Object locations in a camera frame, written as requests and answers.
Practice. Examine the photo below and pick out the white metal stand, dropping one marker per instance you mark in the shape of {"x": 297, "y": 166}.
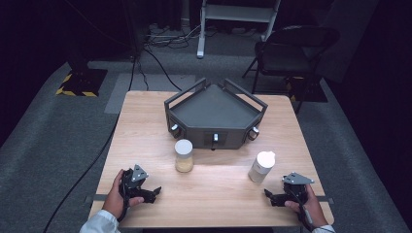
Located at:
{"x": 238, "y": 13}

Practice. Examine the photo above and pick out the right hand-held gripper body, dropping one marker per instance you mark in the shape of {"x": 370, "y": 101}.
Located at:
{"x": 296, "y": 191}

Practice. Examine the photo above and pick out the black folding chair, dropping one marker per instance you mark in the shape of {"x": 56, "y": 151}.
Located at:
{"x": 285, "y": 55}

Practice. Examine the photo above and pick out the light grey floor mat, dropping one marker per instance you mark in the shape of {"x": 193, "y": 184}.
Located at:
{"x": 155, "y": 82}

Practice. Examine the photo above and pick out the person's right hand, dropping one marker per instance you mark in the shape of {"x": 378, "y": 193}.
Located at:
{"x": 312, "y": 210}

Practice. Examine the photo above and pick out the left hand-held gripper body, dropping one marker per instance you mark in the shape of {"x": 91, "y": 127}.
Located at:
{"x": 134, "y": 186}

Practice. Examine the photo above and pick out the dark grey corner storage rack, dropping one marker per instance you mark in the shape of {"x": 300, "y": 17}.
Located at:
{"x": 213, "y": 111}

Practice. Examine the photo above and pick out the grey tape strip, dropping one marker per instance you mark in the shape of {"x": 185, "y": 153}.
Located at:
{"x": 325, "y": 200}
{"x": 97, "y": 197}

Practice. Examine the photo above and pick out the black stand with striped base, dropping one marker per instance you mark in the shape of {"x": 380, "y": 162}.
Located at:
{"x": 82, "y": 81}

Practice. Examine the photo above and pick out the glass jar with yellow contents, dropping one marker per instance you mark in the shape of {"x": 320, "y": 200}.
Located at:
{"x": 184, "y": 160}

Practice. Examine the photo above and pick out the white jar with white lid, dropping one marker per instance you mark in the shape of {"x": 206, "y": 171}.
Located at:
{"x": 260, "y": 168}

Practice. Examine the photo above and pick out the person's left hand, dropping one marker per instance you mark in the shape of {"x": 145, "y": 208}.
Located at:
{"x": 113, "y": 202}

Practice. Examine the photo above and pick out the striped base behind chair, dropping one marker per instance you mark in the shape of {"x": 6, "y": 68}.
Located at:
{"x": 307, "y": 92}

